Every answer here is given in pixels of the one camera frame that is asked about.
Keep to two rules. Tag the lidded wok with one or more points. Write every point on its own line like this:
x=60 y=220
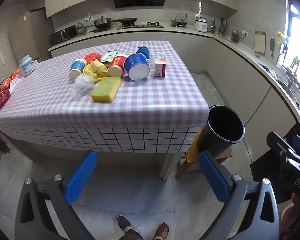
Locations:
x=102 y=22

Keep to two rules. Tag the grey kitchen counter cabinets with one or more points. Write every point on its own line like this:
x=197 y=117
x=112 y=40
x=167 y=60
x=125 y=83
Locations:
x=150 y=36

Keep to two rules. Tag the tall beige cabinet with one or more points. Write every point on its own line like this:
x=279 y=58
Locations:
x=27 y=35

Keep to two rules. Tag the dish rack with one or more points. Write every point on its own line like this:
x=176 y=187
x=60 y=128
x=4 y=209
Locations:
x=271 y=71

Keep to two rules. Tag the red white carton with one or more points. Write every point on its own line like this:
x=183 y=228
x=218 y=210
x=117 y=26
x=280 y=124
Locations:
x=160 y=66

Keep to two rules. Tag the dark red patterned shoe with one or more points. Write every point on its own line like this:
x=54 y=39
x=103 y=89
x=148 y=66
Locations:
x=125 y=223
x=162 y=231

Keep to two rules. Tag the pink checked tablecloth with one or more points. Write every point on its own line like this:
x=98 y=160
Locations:
x=52 y=110

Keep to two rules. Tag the black induction cooker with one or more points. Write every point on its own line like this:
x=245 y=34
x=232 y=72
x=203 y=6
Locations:
x=96 y=30

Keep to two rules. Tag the black gas hob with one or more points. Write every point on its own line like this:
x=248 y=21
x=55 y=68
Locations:
x=142 y=26

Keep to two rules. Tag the white kitchen island base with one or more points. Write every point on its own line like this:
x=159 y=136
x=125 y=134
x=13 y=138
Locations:
x=168 y=166

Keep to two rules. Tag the metal faucet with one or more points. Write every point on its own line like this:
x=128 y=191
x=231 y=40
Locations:
x=291 y=78

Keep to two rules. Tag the steel sink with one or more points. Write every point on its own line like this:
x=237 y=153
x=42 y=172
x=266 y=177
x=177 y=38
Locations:
x=290 y=93

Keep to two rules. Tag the yellow rubber gloves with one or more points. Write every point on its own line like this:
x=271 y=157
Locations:
x=280 y=36

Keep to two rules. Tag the black cleaver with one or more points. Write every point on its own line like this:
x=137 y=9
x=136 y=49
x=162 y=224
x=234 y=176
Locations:
x=272 y=45

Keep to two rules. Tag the person's right hand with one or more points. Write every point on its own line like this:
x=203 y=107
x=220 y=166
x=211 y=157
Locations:
x=287 y=215

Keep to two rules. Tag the white cutting board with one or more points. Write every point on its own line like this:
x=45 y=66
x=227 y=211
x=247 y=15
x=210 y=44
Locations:
x=260 y=42

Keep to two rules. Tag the yellow knitted cloth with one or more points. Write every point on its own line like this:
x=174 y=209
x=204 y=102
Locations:
x=95 y=68

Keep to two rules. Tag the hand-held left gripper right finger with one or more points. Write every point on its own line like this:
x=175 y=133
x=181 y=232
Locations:
x=213 y=177

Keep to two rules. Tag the orange plastic bag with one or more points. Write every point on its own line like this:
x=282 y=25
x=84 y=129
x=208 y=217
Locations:
x=13 y=76

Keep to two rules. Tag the black plastic bucket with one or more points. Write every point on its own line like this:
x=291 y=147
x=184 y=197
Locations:
x=223 y=127

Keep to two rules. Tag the clear plastic bag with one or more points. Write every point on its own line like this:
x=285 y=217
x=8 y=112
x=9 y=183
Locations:
x=81 y=86

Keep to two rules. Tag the small blue white paper cup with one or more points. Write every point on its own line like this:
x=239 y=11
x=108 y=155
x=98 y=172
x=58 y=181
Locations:
x=77 y=66

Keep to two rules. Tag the black microwave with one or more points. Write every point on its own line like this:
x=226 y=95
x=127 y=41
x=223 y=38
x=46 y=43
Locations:
x=62 y=35

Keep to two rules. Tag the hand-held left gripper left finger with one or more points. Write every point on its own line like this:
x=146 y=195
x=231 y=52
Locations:
x=80 y=177

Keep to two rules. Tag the white plastic jar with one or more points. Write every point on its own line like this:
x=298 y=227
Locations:
x=27 y=66

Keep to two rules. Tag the white rice cooker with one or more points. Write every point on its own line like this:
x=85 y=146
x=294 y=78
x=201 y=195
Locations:
x=202 y=26

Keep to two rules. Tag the yellow sponge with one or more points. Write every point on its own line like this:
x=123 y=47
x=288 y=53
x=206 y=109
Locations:
x=106 y=90

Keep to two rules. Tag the red paper cup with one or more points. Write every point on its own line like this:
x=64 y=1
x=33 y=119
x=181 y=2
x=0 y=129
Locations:
x=117 y=63

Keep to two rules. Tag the white wall outlet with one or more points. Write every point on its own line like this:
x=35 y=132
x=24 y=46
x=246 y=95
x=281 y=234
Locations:
x=89 y=18
x=244 y=32

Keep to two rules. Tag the open frying wok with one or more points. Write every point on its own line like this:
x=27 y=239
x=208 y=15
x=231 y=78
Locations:
x=127 y=20

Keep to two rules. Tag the blue cloth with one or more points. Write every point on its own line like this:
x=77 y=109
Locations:
x=143 y=51

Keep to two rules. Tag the dark wooden chair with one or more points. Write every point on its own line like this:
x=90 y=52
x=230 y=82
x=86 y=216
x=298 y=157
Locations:
x=0 y=141

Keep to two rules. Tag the green printed packet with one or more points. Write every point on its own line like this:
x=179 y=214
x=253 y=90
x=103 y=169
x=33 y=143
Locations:
x=109 y=55

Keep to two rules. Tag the red basket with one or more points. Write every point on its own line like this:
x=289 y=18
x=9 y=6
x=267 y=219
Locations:
x=2 y=98

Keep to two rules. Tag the dark glass bottle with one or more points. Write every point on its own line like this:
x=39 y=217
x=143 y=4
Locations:
x=213 y=27

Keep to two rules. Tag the large blue paper cup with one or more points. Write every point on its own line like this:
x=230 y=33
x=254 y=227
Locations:
x=135 y=61

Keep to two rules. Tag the dark utensil holder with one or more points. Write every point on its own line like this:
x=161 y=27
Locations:
x=236 y=38

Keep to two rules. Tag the wooden stool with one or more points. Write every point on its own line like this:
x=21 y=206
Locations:
x=193 y=152

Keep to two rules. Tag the green ceramic teapot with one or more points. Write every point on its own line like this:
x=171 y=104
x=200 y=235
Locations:
x=80 y=28

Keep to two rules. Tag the red mesh scrubber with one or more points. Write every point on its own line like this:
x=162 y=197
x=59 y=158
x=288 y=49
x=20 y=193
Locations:
x=91 y=57

